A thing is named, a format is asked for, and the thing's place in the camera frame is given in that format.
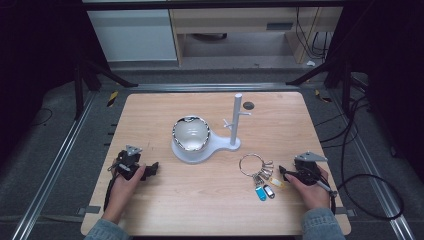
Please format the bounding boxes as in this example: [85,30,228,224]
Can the hand-held gripper cable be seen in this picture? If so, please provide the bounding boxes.
[316,179,338,215]
[102,161,122,212]

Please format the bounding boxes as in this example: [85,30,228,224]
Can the left hand-held gripper cable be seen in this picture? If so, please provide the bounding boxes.
[102,161,122,212]

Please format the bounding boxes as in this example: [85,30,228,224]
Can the grey table bracket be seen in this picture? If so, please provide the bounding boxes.
[77,205,102,216]
[334,206,357,218]

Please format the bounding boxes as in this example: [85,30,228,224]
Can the black metal stand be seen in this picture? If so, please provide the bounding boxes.
[73,49,139,121]
[285,49,354,116]

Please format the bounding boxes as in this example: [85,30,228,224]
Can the white stand with pegged post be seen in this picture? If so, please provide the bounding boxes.
[170,92,253,165]

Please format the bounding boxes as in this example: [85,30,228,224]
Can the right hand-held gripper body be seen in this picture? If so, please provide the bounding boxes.
[293,151,329,187]

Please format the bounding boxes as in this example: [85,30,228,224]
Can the white cabinet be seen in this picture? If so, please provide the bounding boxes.
[86,8,178,63]

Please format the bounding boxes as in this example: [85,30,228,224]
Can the person's right hand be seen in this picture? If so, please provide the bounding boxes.
[285,165,332,212]

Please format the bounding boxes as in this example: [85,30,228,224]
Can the black cables under desk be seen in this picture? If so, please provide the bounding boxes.
[294,7,334,61]

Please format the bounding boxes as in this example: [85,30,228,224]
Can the yellow black tape strip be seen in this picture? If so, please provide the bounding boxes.
[314,89,333,104]
[106,90,120,108]

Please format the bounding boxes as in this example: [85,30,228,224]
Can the aluminium floor rail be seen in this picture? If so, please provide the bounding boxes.
[10,91,98,240]
[128,83,301,93]
[328,89,418,240]

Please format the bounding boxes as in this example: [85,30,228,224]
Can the person's left hand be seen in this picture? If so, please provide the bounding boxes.
[101,165,147,225]

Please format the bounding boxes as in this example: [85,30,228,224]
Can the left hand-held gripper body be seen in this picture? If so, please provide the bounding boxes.
[113,144,146,181]

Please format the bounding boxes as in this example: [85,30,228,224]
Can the black floor cable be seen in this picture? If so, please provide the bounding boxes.
[314,94,406,222]

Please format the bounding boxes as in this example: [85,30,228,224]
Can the key ring with tagged keys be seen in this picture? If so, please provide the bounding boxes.
[238,152,288,203]

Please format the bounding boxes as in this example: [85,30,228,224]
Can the light wooden desk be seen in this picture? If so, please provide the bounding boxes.
[168,6,344,67]

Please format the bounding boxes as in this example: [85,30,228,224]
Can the right hand-held gripper cable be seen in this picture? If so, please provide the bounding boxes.
[316,179,338,215]

